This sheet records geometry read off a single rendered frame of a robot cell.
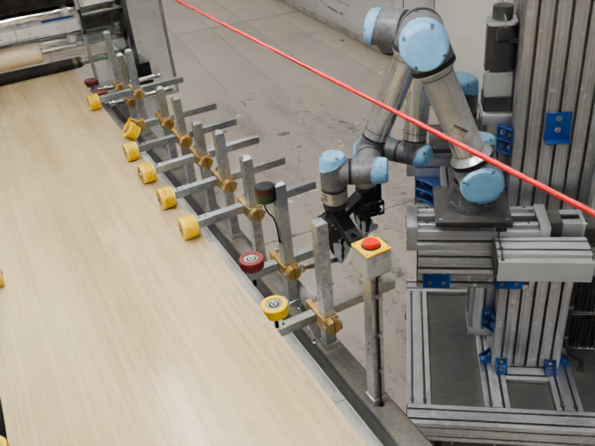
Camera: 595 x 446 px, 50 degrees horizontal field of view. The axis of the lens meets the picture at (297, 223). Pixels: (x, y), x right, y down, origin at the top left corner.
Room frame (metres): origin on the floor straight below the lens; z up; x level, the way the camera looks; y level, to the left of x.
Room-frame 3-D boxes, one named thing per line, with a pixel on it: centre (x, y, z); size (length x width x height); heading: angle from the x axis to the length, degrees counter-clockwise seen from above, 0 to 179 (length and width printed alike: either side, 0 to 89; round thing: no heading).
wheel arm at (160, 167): (2.42, 0.36, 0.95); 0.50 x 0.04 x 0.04; 115
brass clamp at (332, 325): (1.49, -0.05, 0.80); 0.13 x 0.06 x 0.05; 25
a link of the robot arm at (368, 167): (1.60, -0.22, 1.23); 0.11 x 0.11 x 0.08; 81
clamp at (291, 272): (1.71, 0.06, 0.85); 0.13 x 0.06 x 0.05; 25
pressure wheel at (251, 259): (1.69, 0.16, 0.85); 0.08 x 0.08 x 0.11
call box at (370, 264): (1.23, -0.17, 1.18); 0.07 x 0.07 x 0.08; 25
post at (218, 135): (2.15, 0.25, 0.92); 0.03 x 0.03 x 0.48; 25
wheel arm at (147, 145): (2.65, 0.46, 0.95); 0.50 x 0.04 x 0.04; 115
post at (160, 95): (2.83, 0.57, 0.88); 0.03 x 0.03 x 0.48; 25
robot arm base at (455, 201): (1.67, -0.54, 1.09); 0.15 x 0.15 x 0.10
